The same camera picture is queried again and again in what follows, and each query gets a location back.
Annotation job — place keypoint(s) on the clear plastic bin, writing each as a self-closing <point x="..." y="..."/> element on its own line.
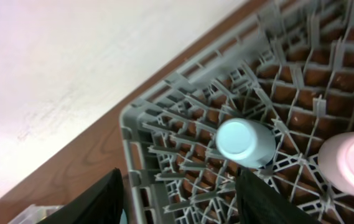
<point x="34" y="214"/>

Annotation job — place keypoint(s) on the pink cup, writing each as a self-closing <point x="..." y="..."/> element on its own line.
<point x="336" y="161"/>

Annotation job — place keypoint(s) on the grey dishwasher rack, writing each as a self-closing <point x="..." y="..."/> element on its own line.
<point x="288" y="65"/>

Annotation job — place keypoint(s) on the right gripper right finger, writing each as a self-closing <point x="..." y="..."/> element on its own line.
<point x="259" y="203"/>

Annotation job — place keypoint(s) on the light blue cup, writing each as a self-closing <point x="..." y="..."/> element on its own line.
<point x="246" y="142"/>

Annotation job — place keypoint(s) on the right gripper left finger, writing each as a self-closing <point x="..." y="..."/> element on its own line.
<point x="102" y="203"/>

